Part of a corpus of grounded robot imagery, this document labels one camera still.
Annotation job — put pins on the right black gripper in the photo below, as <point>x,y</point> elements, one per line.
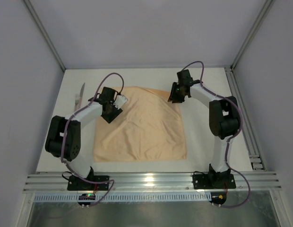
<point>174,93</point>

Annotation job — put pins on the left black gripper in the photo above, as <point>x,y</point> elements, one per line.
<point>112,113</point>

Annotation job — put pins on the peach satin cloth napkin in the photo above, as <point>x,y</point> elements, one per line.
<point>149,129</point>

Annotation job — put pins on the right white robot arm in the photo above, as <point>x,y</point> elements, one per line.
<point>224,122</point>

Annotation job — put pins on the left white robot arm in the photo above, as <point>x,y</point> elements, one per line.
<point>64,135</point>

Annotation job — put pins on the left controller board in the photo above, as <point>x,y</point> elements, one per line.
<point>86,199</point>

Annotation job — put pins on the controller board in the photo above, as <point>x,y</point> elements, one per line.
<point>86,199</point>
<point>218,198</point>

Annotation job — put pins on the right controller board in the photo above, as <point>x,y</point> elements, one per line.
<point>218,198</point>

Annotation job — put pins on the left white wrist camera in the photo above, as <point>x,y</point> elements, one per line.
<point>120,101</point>

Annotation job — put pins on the pink handled table knife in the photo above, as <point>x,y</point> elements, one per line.
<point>81,95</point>

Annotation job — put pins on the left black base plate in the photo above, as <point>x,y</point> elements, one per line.
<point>77,184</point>

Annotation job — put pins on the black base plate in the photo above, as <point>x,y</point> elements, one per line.
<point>213,180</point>
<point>77,184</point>

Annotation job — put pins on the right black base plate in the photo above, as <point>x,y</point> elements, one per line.
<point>213,180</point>

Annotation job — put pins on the right side aluminium rail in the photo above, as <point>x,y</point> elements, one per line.
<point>251,142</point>

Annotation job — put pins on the aluminium rail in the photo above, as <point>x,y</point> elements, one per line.
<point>251,142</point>
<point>147,182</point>

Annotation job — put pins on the slotted cable duct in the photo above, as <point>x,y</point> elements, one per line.
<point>126,196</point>

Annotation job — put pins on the front aluminium rail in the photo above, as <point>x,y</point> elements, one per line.
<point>147,182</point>

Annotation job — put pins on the right aluminium frame post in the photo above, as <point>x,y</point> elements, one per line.
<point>265,9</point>

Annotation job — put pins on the aluminium frame post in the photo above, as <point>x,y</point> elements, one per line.
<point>265,9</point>
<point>42,30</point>

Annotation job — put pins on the left aluminium frame post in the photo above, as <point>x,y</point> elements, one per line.
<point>42,30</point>

